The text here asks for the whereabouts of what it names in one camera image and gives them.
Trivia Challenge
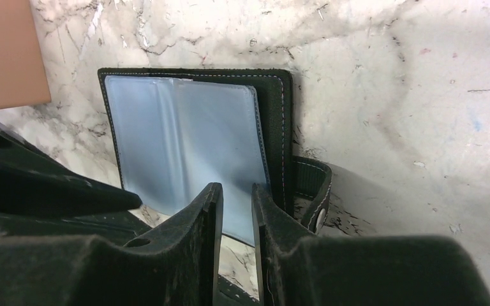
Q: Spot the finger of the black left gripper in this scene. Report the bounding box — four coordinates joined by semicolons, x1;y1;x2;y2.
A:
0;212;151;245
0;133;142;218

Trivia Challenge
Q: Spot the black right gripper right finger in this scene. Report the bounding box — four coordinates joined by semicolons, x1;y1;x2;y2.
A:
252;185;490;305

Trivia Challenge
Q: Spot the orange file organizer rack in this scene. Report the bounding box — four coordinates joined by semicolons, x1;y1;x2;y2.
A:
0;1;51;109

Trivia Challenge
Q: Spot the black card holder wallet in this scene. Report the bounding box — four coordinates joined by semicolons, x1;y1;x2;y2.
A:
98;68;332;245

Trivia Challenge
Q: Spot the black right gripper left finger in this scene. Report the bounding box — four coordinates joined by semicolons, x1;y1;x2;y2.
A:
0;183;223;305

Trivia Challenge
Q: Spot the black mounting rail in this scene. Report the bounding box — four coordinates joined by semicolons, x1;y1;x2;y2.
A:
213;275;260;306

